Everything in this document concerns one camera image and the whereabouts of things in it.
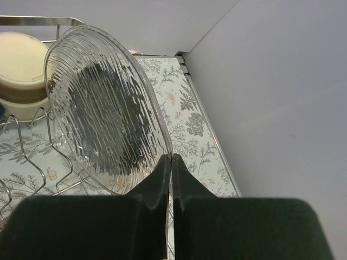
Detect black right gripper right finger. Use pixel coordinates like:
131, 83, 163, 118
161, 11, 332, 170
172, 154, 333, 259

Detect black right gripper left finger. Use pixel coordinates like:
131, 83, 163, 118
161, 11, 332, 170
1, 155, 170, 259

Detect floral tablecloth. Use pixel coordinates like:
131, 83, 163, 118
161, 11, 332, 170
0, 54, 242, 260

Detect beige and brown mug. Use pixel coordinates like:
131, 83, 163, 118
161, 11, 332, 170
1, 31, 50, 121

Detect chrome wire dish rack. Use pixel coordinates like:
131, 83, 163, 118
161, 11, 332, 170
0, 16, 114, 225

